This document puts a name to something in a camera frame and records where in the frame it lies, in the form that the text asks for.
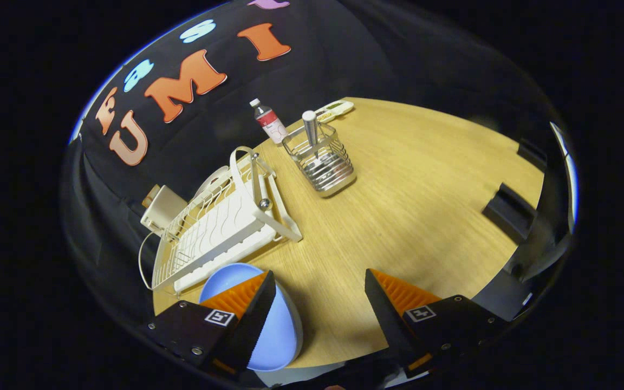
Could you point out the white divided condiment tray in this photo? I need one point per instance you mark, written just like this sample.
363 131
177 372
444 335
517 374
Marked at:
336 110

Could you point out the white round plate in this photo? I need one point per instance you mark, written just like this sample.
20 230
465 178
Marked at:
209 179

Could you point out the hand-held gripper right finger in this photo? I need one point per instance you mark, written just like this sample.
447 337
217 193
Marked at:
385 314

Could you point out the white toaster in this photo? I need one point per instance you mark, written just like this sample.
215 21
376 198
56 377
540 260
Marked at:
163 208

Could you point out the metal spoon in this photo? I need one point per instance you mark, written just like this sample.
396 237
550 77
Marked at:
310 127

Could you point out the blue plate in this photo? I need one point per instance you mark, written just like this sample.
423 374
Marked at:
279 330

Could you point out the black table clamp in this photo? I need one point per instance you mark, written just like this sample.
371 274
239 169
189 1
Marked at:
509 211
533 153

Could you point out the clear bottle with red label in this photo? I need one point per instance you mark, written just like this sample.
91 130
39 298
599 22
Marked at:
271 124

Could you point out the brown toast slice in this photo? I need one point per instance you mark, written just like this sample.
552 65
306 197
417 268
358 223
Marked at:
151 196

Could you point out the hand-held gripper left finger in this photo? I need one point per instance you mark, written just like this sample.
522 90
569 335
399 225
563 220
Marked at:
255 319

